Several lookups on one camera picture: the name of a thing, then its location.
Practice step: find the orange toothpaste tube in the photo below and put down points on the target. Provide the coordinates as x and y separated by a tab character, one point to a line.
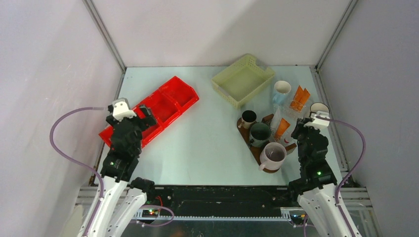
300	98
282	128

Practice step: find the cream plastic basket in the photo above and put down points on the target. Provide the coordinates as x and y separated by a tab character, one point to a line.
242	80

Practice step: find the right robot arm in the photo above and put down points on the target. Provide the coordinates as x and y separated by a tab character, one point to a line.
317	189

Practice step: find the white mug black handle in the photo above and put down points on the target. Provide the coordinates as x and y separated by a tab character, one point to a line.
319	108

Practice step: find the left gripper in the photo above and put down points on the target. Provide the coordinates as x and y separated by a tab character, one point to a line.
148	121

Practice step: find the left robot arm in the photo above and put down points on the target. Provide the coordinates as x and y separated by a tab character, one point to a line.
118	199

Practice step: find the pink capped tube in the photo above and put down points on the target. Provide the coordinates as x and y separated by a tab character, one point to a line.
287	137

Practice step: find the brown mug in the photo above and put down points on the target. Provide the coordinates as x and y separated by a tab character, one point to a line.
247	119

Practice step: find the clear textured acrylic tray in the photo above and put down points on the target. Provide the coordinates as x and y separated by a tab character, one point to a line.
291	114

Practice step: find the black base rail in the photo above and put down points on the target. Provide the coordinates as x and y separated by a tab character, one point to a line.
223	201

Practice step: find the pink white mug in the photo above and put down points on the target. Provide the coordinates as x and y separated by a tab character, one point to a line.
272	157

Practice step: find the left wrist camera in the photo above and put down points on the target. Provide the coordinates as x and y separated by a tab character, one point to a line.
120	109

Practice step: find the dark green mug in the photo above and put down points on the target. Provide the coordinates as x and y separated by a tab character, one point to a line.
259	135

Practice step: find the light blue mug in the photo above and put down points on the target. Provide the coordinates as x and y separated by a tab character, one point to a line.
281	90

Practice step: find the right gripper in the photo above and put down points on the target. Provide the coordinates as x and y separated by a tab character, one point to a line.
299	126

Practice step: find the dark blue capped tube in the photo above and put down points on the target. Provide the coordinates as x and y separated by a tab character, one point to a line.
276	119

